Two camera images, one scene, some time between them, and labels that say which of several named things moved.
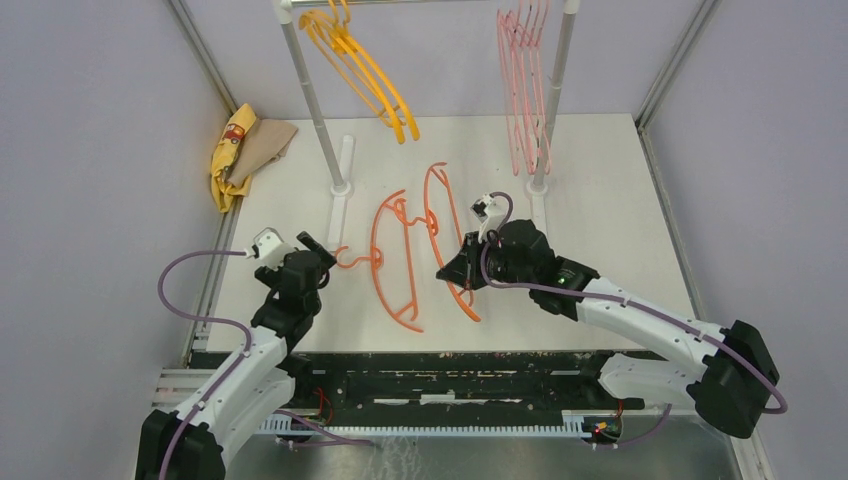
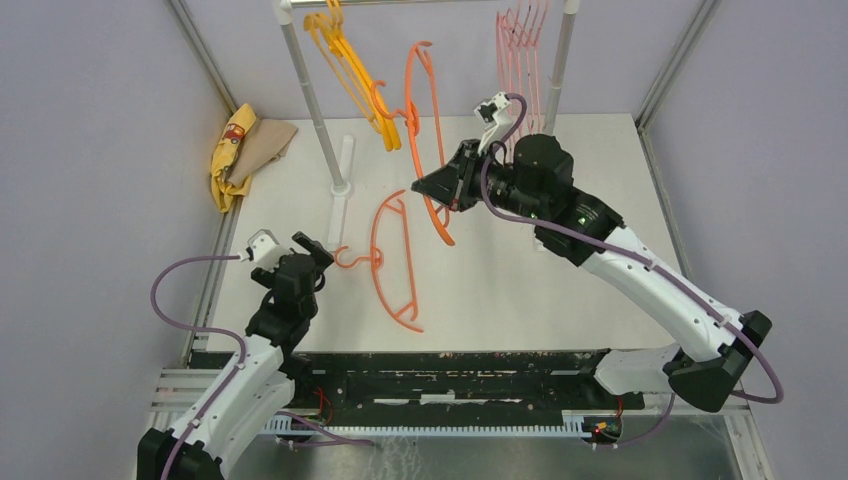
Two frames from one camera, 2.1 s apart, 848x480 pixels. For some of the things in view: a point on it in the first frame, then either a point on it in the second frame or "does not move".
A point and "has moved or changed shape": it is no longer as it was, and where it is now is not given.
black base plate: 459,383 does not move
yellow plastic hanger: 370,77 has moved or changed shape
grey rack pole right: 570,11 does not move
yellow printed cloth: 225,155 does not move
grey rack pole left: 283,11 does not move
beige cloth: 265,142 does not move
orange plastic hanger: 432,224 → 411,115
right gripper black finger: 472,242 → 467,156
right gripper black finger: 462,269 → 444,186
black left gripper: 326,260 does not move
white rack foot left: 340,193 does not move
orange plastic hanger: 377,256 does not move
